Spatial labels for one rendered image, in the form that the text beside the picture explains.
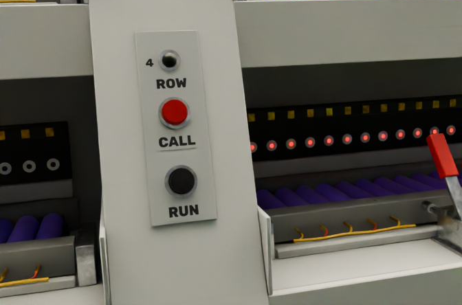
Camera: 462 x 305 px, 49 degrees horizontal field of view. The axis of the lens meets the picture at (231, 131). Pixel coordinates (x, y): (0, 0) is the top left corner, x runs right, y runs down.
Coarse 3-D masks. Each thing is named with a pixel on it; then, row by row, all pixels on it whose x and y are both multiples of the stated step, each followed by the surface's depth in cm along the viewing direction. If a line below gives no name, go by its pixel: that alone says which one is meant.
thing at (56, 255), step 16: (32, 240) 36; (48, 240) 35; (64, 240) 35; (0, 256) 34; (16, 256) 34; (32, 256) 34; (48, 256) 34; (64, 256) 35; (0, 272) 34; (16, 272) 34; (32, 272) 34; (48, 272) 34; (64, 272) 35
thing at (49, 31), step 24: (0, 0) 36; (24, 0) 36; (48, 0) 38; (72, 0) 36; (0, 24) 31; (24, 24) 31; (48, 24) 32; (72, 24) 32; (0, 48) 31; (24, 48) 31; (48, 48) 32; (72, 48) 32; (0, 72) 31; (24, 72) 32; (48, 72) 32; (72, 72) 32
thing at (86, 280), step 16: (0, 192) 45; (16, 192) 45; (32, 192) 45; (48, 192) 46; (64, 192) 46; (80, 224) 37; (96, 224) 46; (80, 240) 34; (96, 240) 37; (80, 256) 33; (96, 256) 35; (80, 272) 33; (96, 272) 34; (80, 288) 33; (96, 288) 33; (0, 304) 31; (16, 304) 31; (32, 304) 31; (48, 304) 31; (64, 304) 31; (80, 304) 31; (96, 304) 31
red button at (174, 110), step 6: (168, 102) 31; (174, 102) 31; (180, 102) 31; (162, 108) 31; (168, 108) 31; (174, 108) 31; (180, 108) 31; (186, 108) 32; (162, 114) 31; (168, 114) 31; (174, 114) 31; (180, 114) 31; (186, 114) 31; (168, 120) 31; (174, 120) 31; (180, 120) 31
